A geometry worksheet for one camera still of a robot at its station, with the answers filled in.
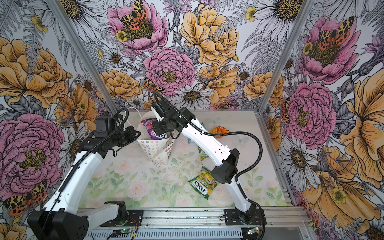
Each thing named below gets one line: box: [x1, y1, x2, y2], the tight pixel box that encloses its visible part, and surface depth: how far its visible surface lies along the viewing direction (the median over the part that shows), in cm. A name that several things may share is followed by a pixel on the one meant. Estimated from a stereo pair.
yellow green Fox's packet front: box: [188, 167, 217, 200], surface depth 83 cm
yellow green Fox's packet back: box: [197, 146, 209, 161], surface depth 97 cm
